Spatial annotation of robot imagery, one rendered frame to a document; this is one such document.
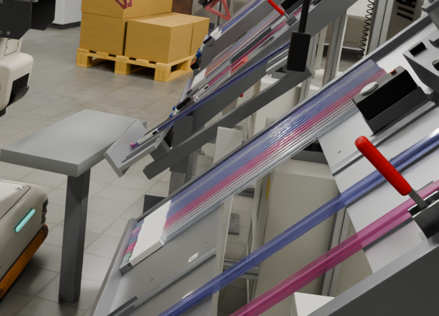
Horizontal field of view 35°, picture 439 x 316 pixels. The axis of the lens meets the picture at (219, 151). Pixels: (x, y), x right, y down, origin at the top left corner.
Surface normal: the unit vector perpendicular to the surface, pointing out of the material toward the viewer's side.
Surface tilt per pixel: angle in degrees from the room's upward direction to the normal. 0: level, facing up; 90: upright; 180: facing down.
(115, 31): 90
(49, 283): 0
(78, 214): 90
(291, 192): 90
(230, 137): 90
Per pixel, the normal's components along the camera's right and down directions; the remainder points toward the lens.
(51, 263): 0.13, -0.95
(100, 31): -0.31, 0.23
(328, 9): -0.03, 0.28
